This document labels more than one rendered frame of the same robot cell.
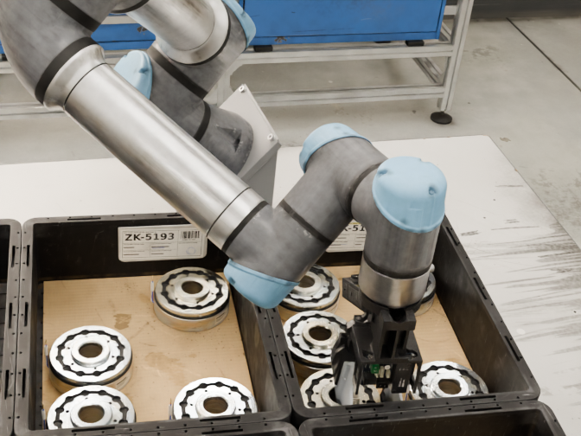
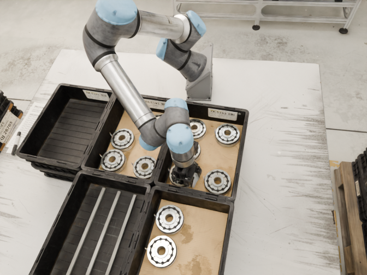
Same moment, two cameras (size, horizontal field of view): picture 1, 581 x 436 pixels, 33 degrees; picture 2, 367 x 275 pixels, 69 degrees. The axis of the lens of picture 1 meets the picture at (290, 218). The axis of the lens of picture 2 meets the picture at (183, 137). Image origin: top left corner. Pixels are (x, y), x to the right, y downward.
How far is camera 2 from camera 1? 0.66 m
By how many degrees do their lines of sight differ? 34
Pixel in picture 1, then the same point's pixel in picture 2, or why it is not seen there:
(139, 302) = not seen: hidden behind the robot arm
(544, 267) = (305, 128)
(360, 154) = (173, 116)
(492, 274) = (282, 126)
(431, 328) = (230, 153)
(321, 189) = (162, 123)
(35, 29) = (88, 49)
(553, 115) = not seen: outside the picture
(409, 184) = (172, 139)
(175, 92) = (174, 51)
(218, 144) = (190, 68)
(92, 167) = not seen: hidden behind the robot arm
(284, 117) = (281, 24)
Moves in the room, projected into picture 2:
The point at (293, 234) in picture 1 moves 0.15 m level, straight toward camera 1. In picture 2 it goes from (153, 134) to (127, 171)
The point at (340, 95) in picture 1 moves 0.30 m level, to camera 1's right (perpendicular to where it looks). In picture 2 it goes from (302, 19) to (335, 27)
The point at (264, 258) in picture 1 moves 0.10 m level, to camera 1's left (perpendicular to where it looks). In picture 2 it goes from (146, 138) to (122, 127)
